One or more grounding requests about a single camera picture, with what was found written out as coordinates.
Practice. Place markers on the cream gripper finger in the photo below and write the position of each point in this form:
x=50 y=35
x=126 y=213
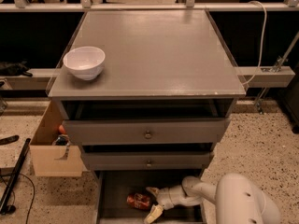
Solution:
x=154 y=191
x=154 y=213

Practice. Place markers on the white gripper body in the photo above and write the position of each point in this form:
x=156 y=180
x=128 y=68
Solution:
x=167 y=198

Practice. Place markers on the red coke can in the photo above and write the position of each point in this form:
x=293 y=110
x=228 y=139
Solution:
x=139 y=201

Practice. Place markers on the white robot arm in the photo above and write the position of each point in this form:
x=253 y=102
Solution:
x=237 y=200

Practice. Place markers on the grey middle drawer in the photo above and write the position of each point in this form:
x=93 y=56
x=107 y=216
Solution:
x=146 y=160

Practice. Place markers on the grey drawer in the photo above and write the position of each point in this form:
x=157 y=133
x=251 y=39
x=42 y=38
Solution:
x=146 y=160
x=136 y=132
x=116 y=186

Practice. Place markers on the grey bottom drawer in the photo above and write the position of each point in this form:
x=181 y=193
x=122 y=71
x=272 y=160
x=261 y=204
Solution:
x=116 y=186

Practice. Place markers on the grey top drawer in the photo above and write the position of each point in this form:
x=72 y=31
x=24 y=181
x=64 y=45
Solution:
x=136 y=132

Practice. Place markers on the grey drawer cabinet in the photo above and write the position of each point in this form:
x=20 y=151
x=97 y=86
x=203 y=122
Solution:
x=160 y=65

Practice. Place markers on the cardboard box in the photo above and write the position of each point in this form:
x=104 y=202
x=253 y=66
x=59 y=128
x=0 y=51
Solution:
x=48 y=158

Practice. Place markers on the orange ball in box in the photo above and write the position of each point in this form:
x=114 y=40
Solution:
x=61 y=129

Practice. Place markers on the white bowl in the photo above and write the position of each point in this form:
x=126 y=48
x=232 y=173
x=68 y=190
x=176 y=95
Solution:
x=85 y=63

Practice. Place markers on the black pole stand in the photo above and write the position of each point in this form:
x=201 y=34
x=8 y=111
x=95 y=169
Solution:
x=13 y=176

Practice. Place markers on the black cloth bundle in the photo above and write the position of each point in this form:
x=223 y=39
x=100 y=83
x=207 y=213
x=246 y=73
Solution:
x=11 y=69

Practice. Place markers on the grey metal railing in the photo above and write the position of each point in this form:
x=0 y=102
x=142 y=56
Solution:
x=85 y=5

